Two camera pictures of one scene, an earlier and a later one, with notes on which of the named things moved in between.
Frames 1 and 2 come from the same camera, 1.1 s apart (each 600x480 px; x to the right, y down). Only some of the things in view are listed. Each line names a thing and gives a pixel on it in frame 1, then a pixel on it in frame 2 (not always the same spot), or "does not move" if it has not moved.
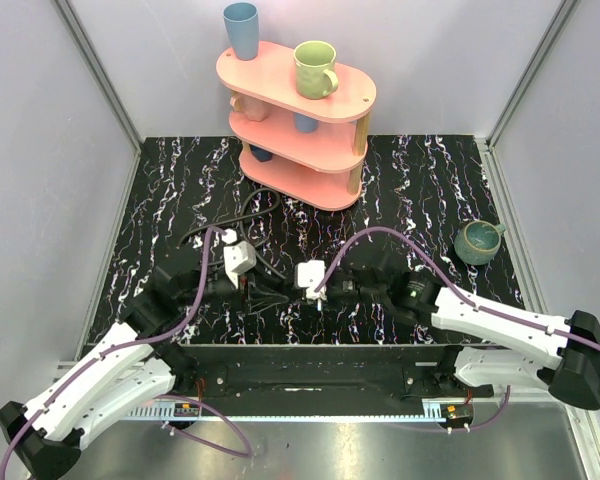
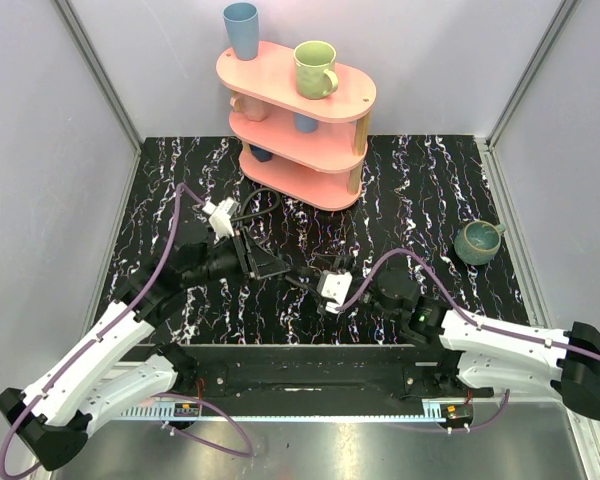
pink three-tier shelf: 307,150 does not move
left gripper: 247,292 -> 251,254
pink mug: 253,109 does not move
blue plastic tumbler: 243,22 does not move
